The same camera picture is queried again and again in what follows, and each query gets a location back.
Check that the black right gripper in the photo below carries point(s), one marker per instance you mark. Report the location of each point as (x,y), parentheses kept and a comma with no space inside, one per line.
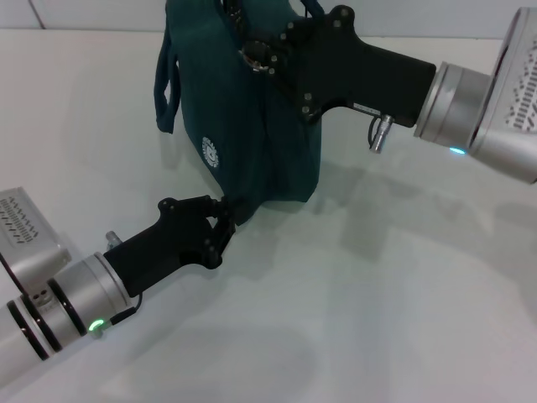
(356,71)

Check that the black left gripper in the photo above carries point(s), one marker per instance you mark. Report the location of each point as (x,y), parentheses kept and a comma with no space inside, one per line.
(168,247)

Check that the dark teal insulated lunch bag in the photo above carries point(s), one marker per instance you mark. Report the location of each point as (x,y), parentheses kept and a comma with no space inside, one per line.
(251,138)

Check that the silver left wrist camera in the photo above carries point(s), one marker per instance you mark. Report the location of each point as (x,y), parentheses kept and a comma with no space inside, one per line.
(29,235)

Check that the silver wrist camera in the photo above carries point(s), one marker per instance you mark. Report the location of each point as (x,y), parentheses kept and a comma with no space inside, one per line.
(512,96)
(29,235)

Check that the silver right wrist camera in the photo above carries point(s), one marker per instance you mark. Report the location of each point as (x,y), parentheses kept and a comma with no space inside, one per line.
(512,96)

